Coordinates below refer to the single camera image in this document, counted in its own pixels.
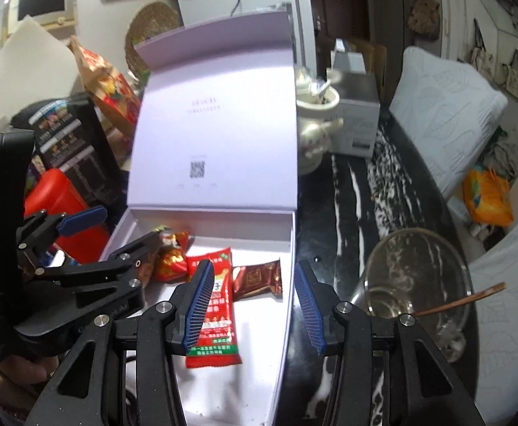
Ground straw bag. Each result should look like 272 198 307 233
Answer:
407 0 441 36

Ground person's left hand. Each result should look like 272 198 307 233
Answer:
0 354 60 411

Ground orange plastic bag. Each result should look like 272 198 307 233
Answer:
462 169 514 226

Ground lavender gift box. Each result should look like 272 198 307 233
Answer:
97 6 302 426

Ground dark brown snack packet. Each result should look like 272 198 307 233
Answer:
232 260 283 301

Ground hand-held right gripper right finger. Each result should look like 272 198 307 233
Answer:
294 260 486 426

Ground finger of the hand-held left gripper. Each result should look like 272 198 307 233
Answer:
41 230 164 296
16 206 109 278

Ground white board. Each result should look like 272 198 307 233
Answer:
0 15 95 134

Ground white appliance box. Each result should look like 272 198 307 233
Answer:
327 40 381 158

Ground white ceramic teapot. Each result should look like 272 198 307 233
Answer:
295 66 345 176

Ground long red snack packet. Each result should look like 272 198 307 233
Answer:
185 247 243 369

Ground canvas tote bag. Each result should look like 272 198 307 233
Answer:
467 18 497 81
501 49 518 105

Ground brown printed paper bag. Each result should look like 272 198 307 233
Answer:
67 35 143 140

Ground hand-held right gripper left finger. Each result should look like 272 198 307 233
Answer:
26 258 217 426

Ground black coffee bag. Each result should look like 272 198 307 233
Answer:
10 93 126 214

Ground large grey covered chair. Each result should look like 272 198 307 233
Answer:
465 186 518 409

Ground small grey covered chair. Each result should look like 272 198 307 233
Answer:
389 47 508 198

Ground brown door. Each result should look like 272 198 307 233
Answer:
305 0 370 38

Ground glass mug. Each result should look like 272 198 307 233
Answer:
360 228 479 362

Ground round woven mat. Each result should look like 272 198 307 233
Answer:
125 1 184 76

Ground red plastic container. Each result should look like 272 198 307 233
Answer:
23 169 111 264

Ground red yellow candy packet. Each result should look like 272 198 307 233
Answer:
152 246 191 282

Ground white intercom panel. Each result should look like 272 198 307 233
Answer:
2 0 77 45

